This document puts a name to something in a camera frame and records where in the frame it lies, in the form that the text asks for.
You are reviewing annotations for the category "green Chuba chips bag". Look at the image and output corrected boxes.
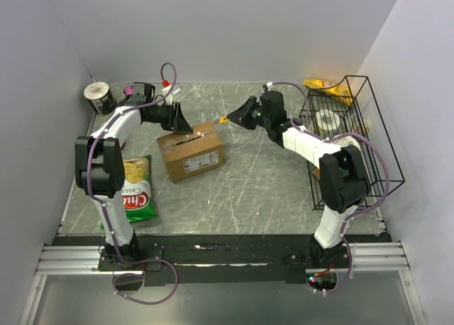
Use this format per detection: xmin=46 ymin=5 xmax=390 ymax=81
xmin=121 ymin=155 xmax=157 ymax=223

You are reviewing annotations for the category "green packet in rack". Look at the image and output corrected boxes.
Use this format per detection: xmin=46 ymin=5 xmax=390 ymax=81
xmin=312 ymin=166 xmax=320 ymax=180

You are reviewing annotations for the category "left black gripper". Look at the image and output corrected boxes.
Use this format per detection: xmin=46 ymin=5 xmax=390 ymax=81
xmin=145 ymin=101 xmax=192 ymax=133

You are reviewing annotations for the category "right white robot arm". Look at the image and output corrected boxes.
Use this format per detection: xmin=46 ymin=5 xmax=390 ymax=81
xmin=226 ymin=90 xmax=370 ymax=268

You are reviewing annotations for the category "black wire rack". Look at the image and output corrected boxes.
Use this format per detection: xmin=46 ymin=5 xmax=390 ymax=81
xmin=299 ymin=75 xmax=405 ymax=209

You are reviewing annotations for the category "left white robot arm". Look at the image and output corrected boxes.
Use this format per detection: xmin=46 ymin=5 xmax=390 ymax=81
xmin=75 ymin=82 xmax=193 ymax=270

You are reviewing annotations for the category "black cylindrical snack can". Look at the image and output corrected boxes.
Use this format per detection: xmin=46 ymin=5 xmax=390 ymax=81
xmin=83 ymin=82 xmax=116 ymax=115

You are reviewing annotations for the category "yellow utility knife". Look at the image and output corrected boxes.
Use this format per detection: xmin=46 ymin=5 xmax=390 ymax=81
xmin=213 ymin=116 xmax=229 ymax=125

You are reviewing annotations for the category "brown cardboard express box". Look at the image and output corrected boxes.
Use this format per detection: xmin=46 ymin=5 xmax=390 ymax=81
xmin=157 ymin=121 xmax=224 ymax=182

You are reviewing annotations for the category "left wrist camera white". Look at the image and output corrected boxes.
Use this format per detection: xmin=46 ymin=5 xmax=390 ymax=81
xmin=162 ymin=80 xmax=181 ymax=105

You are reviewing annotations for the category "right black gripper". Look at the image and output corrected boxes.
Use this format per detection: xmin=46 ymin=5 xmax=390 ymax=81
xmin=226 ymin=97 xmax=271 ymax=131

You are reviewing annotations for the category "aluminium rail frame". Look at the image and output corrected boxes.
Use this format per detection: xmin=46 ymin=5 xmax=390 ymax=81
xmin=35 ymin=243 xmax=410 ymax=275

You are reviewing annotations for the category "yellow chips bag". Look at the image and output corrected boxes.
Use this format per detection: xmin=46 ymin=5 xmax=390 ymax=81
xmin=303 ymin=79 xmax=353 ymax=107

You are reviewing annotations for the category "purple yogurt cup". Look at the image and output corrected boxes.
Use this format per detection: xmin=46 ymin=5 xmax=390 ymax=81
xmin=123 ymin=86 xmax=133 ymax=99

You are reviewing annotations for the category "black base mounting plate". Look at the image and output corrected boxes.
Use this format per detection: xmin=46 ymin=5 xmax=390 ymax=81
xmin=97 ymin=234 xmax=391 ymax=287

